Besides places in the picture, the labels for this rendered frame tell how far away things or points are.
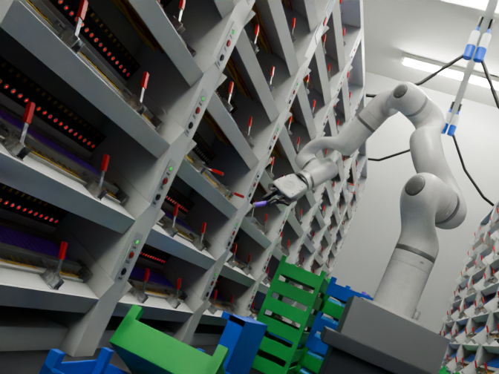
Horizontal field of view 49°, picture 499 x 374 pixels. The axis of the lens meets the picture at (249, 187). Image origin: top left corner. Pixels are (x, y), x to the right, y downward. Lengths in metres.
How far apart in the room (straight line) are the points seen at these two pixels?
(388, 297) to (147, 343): 0.82
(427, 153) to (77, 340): 1.15
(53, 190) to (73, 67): 0.22
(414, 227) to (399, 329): 0.30
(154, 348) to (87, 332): 0.36
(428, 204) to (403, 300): 0.28
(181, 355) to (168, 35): 0.65
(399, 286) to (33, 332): 0.97
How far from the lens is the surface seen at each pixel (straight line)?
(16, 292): 1.07
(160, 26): 1.17
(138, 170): 1.34
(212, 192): 1.70
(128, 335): 1.03
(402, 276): 1.63
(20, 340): 1.22
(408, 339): 1.56
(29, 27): 0.89
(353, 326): 1.54
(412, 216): 1.65
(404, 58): 5.53
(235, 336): 1.70
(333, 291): 2.41
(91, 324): 1.34
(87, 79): 1.01
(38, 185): 1.00
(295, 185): 2.03
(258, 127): 2.06
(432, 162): 1.78
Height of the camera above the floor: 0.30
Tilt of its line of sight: 10 degrees up
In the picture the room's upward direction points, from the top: 23 degrees clockwise
